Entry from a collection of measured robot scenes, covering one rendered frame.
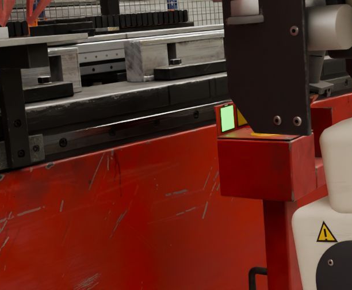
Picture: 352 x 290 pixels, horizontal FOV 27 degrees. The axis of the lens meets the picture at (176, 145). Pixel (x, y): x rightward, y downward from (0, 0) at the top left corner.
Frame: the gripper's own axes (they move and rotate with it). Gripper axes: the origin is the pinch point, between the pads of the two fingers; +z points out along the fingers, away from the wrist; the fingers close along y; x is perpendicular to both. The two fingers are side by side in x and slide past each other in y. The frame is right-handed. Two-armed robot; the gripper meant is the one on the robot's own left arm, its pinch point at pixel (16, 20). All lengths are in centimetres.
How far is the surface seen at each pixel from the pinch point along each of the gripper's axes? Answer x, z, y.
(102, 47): -33, 27, -51
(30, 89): -2.3, 16.1, -7.3
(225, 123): 23.3, 13.1, -35.8
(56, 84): -2.6, 15.9, -13.6
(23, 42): 10.3, -1.5, 5.2
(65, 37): 10.2, -1.7, -3.1
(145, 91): 4.7, 15.8, -31.0
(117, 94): 4.7, 15.5, -23.4
